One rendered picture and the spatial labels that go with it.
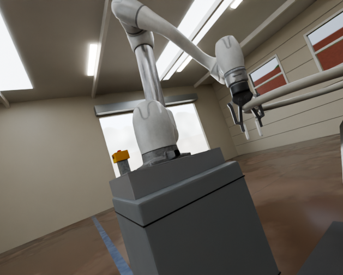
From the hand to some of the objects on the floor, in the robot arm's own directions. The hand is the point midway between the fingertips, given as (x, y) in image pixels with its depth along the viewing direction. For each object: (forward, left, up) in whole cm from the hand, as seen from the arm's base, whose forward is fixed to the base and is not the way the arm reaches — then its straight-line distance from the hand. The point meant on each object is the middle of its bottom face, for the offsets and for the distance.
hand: (252, 130), depth 75 cm
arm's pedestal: (-30, +22, -90) cm, 97 cm away
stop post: (-22, +113, -87) cm, 144 cm away
